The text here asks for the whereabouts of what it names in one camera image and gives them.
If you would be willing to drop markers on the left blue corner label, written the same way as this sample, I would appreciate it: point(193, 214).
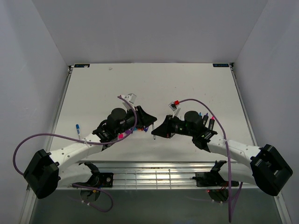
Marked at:
point(81, 65)

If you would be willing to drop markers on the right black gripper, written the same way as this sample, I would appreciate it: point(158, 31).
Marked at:
point(165, 130)

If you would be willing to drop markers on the pink highlighter cap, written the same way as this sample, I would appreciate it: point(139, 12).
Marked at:
point(120, 136)

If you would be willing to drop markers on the pink capped black highlighter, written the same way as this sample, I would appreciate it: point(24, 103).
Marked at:
point(211, 123)

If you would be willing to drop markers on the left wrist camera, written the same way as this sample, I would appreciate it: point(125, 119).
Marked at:
point(129, 100)

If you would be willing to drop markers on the right blue corner label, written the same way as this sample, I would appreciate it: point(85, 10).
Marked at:
point(219, 65)

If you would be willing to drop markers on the blue corner label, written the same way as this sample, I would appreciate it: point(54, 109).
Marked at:
point(81, 65)
point(219, 65)

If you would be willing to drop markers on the large blue capped marker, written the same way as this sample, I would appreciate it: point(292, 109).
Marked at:
point(78, 131)

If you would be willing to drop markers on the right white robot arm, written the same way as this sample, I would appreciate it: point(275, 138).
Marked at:
point(261, 166)

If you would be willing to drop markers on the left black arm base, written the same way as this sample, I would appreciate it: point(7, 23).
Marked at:
point(94, 178)

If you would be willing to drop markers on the aluminium frame rail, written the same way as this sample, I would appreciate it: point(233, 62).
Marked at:
point(151, 175)

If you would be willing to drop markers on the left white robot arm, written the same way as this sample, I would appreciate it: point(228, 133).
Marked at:
point(46, 171)

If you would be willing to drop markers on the purple capped black highlighter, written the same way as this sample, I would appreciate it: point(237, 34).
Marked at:
point(205, 119)

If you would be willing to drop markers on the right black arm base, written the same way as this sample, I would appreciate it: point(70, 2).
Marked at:
point(211, 178)

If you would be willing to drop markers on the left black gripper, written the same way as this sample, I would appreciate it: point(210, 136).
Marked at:
point(144, 119)

